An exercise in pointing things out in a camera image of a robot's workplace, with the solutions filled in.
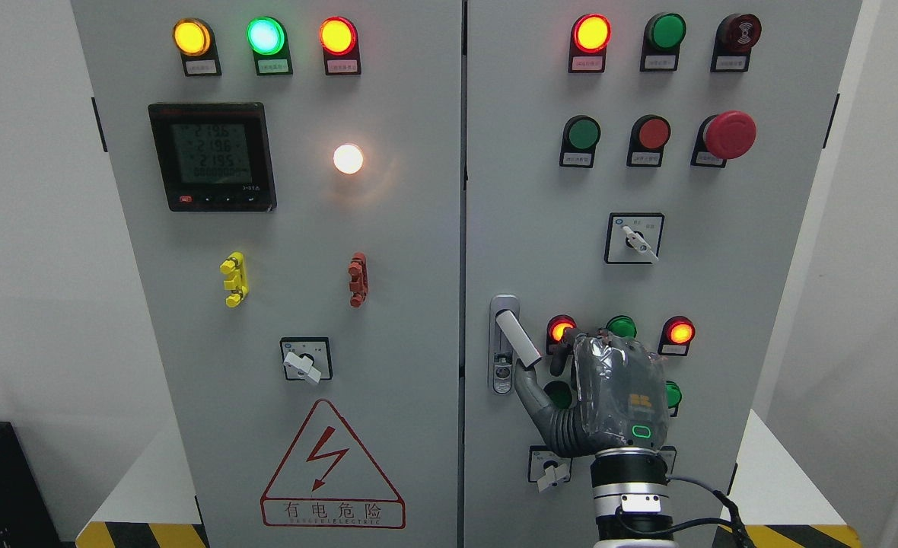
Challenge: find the grey robotic right hand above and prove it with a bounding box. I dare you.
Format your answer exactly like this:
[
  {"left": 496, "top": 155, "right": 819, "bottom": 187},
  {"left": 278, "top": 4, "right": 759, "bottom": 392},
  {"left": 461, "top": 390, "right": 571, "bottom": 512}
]
[{"left": 513, "top": 329, "right": 669, "bottom": 458}]

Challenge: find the silver door handle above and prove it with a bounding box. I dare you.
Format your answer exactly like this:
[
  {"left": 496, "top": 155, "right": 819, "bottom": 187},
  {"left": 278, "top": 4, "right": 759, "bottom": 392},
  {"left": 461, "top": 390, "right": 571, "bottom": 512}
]
[{"left": 488, "top": 295, "right": 542, "bottom": 395}]

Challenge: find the grey right cabinet door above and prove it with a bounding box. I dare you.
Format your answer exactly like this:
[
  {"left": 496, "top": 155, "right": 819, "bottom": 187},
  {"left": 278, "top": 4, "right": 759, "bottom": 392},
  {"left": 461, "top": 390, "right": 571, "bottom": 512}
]
[{"left": 463, "top": 1, "right": 861, "bottom": 547}]

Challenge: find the grey cabinet door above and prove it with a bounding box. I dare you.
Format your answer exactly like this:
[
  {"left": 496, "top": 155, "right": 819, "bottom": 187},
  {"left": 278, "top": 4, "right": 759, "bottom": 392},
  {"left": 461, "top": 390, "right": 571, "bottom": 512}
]
[
  {"left": 71, "top": 1, "right": 463, "bottom": 547},
  {"left": 463, "top": 1, "right": 861, "bottom": 547}
]

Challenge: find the red lit indicator top right door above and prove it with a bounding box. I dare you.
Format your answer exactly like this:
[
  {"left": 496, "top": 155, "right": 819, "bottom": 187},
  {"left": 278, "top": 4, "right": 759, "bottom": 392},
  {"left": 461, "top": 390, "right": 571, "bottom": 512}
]
[{"left": 568, "top": 13, "right": 613, "bottom": 74}]

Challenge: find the green indicator top right door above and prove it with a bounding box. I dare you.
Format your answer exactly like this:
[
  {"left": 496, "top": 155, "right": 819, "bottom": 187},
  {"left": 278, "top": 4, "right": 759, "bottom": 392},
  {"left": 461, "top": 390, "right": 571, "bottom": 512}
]
[{"left": 640, "top": 11, "right": 688, "bottom": 72}]

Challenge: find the grey left cabinet door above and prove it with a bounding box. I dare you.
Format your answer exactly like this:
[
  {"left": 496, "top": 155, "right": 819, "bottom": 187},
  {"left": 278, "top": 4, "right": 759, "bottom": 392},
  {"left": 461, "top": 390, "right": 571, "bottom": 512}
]
[{"left": 71, "top": 1, "right": 463, "bottom": 547}]

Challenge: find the red lit indicator light left door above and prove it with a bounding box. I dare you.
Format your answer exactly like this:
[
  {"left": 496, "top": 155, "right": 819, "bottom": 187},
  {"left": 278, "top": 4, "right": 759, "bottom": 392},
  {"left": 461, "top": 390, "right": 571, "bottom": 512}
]
[{"left": 320, "top": 15, "right": 361, "bottom": 75}]

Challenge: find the green push button lower right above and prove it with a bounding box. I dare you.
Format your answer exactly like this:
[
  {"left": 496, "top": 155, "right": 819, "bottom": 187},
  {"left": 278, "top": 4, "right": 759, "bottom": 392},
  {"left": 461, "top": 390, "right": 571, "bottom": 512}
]
[{"left": 665, "top": 381, "right": 683, "bottom": 417}]

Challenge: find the green push button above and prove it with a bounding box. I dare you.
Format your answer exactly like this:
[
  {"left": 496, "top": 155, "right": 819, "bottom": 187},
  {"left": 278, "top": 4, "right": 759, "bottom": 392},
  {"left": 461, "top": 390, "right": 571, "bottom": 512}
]
[
  {"left": 544, "top": 381, "right": 575, "bottom": 409},
  {"left": 559, "top": 115, "right": 601, "bottom": 169},
  {"left": 665, "top": 381, "right": 683, "bottom": 417}
]

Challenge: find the green push button lower left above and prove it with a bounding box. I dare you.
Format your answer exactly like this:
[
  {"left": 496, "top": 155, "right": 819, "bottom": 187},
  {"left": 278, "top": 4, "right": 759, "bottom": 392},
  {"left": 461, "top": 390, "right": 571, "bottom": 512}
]
[{"left": 544, "top": 381, "right": 575, "bottom": 409}]

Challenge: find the green indicator lower middle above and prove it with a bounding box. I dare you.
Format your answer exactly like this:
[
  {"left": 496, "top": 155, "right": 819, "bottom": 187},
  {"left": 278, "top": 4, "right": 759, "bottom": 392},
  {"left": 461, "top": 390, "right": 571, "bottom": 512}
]
[{"left": 605, "top": 314, "right": 637, "bottom": 339}]

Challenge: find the red lit indicator lower right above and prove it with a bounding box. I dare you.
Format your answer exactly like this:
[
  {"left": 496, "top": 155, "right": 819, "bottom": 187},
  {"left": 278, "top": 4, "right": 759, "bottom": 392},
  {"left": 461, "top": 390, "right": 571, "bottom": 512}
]
[{"left": 658, "top": 316, "right": 696, "bottom": 356}]

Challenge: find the red lit indicator lower left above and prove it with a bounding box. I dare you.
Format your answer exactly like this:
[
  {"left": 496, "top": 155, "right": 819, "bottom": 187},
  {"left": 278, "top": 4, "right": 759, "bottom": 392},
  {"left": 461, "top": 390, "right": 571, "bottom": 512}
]
[{"left": 546, "top": 314, "right": 577, "bottom": 356}]

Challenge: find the red push button upper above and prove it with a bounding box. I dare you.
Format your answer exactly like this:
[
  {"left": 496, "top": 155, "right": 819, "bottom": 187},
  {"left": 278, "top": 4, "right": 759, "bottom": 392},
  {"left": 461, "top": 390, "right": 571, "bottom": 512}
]
[{"left": 626, "top": 115, "right": 671, "bottom": 167}]

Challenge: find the green push button upper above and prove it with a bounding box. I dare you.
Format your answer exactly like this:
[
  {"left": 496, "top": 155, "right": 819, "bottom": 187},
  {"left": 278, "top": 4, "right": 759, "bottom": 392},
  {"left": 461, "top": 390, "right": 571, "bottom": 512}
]
[{"left": 559, "top": 115, "right": 601, "bottom": 169}]

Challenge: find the red emergency stop button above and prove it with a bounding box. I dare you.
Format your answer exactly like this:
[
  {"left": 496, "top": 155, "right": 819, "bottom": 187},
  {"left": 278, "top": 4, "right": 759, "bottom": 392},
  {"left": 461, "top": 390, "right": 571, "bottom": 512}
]
[{"left": 690, "top": 110, "right": 756, "bottom": 169}]

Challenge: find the red electric warning sticker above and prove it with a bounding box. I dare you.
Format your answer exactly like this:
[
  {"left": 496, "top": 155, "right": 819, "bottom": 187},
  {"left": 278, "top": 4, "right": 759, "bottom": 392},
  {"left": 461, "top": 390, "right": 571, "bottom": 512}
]
[{"left": 260, "top": 399, "right": 405, "bottom": 528}]

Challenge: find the white lit indicator light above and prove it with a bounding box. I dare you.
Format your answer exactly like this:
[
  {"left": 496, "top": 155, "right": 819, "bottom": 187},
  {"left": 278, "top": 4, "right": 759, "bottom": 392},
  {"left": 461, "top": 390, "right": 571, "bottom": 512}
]
[{"left": 332, "top": 143, "right": 365, "bottom": 175}]

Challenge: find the dark red buzzer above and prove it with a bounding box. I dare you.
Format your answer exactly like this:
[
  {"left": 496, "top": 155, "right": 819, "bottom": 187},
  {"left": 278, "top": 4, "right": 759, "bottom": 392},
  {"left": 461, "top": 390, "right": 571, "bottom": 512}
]
[{"left": 710, "top": 14, "right": 762, "bottom": 73}]

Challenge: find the black digital power meter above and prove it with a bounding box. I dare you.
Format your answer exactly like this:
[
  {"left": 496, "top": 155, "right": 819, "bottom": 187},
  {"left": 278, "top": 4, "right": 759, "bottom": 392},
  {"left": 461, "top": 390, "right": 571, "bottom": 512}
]
[{"left": 148, "top": 103, "right": 276, "bottom": 212}]

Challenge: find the green lit indicator light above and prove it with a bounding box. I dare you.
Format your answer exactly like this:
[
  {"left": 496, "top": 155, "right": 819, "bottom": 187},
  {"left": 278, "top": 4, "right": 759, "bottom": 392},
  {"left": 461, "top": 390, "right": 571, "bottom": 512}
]
[{"left": 245, "top": 15, "right": 293, "bottom": 76}]

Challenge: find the yellow indicator light top left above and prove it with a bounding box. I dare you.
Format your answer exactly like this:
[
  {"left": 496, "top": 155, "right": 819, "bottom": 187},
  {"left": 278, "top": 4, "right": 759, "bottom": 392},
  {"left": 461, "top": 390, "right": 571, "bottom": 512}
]
[{"left": 172, "top": 18, "right": 221, "bottom": 77}]

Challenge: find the bottom right black selector switch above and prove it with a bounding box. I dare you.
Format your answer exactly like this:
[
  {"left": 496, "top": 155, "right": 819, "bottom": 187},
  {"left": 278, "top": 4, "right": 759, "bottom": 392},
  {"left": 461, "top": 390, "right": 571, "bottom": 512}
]
[{"left": 659, "top": 445, "right": 678, "bottom": 475}]

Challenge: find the bottom left white selector switch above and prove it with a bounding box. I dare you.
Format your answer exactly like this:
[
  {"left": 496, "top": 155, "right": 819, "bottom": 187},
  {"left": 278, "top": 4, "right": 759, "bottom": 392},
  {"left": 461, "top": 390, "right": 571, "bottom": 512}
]
[{"left": 527, "top": 444, "right": 573, "bottom": 492}]

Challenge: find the upper right selector switch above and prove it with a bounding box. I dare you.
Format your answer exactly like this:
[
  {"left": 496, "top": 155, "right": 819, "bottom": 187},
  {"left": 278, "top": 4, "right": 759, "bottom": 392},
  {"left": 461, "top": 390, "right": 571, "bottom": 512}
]
[{"left": 604, "top": 212, "right": 665, "bottom": 264}]

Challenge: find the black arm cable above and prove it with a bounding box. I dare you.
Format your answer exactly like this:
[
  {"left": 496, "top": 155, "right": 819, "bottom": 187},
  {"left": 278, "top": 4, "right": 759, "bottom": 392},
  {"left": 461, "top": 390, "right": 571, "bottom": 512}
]
[{"left": 616, "top": 475, "right": 758, "bottom": 548}]

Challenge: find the left door selector switch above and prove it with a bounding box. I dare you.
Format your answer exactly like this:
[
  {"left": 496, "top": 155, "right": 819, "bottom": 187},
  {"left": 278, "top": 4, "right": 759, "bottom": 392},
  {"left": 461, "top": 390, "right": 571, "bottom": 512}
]
[{"left": 279, "top": 336, "right": 333, "bottom": 386}]

